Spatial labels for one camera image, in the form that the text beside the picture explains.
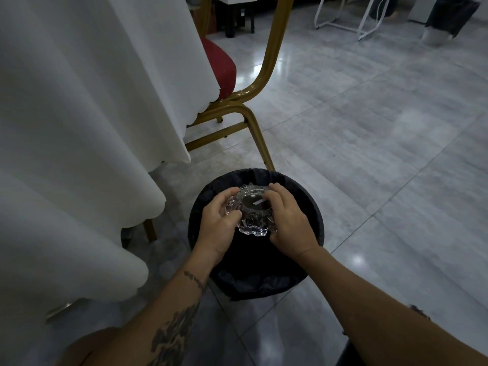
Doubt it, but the white tablecloth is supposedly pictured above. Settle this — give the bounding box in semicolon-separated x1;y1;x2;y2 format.
0;0;220;366

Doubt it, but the person's leg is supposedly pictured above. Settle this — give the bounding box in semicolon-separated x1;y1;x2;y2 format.
57;327;120;366

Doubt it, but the clear glass ashtray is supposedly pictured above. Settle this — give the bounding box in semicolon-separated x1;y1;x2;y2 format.
226;183;277;237

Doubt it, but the black lined trash bin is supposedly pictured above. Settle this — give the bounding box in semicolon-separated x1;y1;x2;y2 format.
188;168;325;301

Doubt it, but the person's right forearm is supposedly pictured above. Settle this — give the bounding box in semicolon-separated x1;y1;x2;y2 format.
297;246;488;366

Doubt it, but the person's right hand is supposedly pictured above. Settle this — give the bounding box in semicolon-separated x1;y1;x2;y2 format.
262;182;320;259

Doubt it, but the gold frame red chair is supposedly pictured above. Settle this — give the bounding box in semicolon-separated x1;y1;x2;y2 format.
143;0;296;242

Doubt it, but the person's left hand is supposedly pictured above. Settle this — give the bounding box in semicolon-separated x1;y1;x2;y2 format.
194;187;243;263

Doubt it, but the person's left forearm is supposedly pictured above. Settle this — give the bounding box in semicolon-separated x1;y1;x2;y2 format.
81;246;219;366

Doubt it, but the white bin with black bag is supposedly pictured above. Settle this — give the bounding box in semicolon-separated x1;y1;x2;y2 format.
421;0;481;47

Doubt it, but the white metal stand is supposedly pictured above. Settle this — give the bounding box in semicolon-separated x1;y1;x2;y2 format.
314;0;393;41

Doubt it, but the dark wooden table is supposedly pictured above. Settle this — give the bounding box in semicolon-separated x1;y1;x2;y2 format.
213;0;259;38

